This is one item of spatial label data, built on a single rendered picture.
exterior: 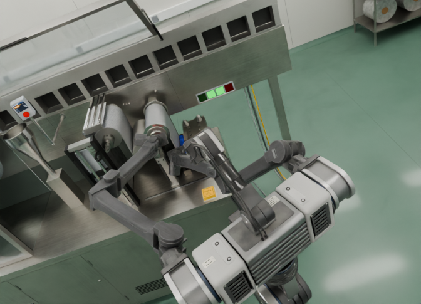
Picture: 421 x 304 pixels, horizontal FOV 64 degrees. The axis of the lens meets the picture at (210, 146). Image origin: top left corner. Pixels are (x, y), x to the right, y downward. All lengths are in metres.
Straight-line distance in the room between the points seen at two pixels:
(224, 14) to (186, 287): 1.50
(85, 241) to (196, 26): 1.39
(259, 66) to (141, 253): 1.38
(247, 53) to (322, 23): 2.93
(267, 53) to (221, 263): 1.51
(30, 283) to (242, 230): 1.80
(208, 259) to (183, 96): 1.42
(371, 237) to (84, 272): 1.94
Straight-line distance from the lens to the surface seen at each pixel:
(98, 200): 1.26
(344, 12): 5.05
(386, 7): 4.74
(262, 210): 0.87
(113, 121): 1.95
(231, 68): 2.12
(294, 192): 0.97
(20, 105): 1.92
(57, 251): 2.24
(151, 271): 2.39
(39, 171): 2.60
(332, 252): 2.62
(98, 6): 1.57
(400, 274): 2.57
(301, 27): 4.84
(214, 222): 2.06
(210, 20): 2.00
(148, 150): 1.56
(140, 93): 2.14
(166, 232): 1.07
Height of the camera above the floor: 2.27
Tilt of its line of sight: 38 degrees down
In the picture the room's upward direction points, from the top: 23 degrees counter-clockwise
